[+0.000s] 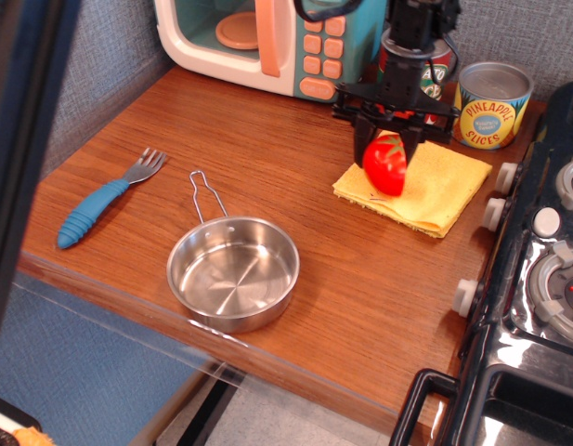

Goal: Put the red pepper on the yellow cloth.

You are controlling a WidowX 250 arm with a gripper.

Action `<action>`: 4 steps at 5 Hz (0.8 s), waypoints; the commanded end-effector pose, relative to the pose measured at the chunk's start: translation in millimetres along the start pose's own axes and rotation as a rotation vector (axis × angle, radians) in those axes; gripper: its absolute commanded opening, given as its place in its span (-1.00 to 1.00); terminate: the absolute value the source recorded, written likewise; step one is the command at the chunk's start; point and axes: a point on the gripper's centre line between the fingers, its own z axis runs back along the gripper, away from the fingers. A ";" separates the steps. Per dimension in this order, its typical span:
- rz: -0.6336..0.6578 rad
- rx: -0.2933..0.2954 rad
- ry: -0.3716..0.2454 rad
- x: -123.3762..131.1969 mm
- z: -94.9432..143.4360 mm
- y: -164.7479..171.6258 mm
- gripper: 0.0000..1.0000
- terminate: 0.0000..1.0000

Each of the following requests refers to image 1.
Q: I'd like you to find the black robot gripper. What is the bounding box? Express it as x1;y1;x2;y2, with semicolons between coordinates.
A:
332;32;459;168

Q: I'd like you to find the red toy tomato half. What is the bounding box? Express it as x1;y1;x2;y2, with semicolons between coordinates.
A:
362;134;408;196

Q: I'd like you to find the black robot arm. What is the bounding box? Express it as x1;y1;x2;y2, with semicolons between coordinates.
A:
333;1;461;166

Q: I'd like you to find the yellow folded napkin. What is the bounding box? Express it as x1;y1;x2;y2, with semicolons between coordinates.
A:
333;141;492;238

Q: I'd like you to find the tomato sauce can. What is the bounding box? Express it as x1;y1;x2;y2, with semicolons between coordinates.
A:
377;31;455;100

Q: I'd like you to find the pineapple slices can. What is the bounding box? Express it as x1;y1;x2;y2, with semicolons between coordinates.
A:
452;61;534;151

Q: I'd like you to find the toy microwave oven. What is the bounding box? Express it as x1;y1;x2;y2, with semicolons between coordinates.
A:
154;1;387;102

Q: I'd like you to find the orange microwave plate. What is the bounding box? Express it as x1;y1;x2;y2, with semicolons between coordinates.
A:
215;11;258;50

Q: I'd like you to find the small steel pan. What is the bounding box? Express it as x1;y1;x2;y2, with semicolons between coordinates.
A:
166;170;300;335

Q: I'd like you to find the black toy stove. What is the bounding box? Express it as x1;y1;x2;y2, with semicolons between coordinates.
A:
391;82;573;445

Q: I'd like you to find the blue handled fork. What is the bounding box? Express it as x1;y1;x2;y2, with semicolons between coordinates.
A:
57;148;167;249

